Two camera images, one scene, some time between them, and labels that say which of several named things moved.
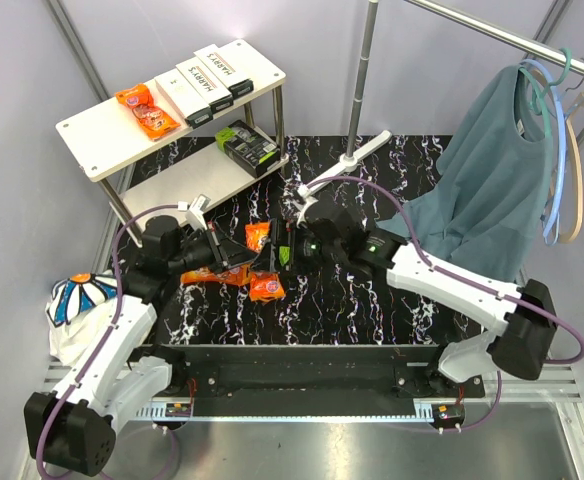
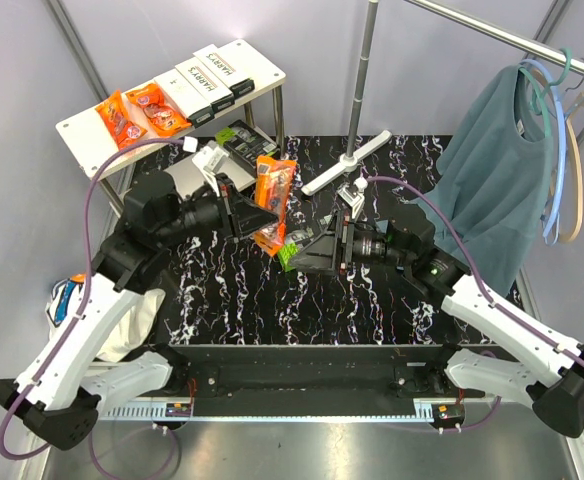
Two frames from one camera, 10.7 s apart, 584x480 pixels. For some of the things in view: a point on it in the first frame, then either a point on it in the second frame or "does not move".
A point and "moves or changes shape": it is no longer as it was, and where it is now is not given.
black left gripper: (234, 252) → (249, 216)
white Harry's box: (238, 82) does not move
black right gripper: (263, 261) → (320, 255)
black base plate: (316, 379) does not move
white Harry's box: (206, 85) does not move
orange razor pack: (154, 121) moves or changes shape
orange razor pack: (265, 286) → (117, 118)
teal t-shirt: (487, 211) does not move
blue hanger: (552, 234) does not move
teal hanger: (540, 94) does not move
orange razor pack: (238, 275) → (274, 179)
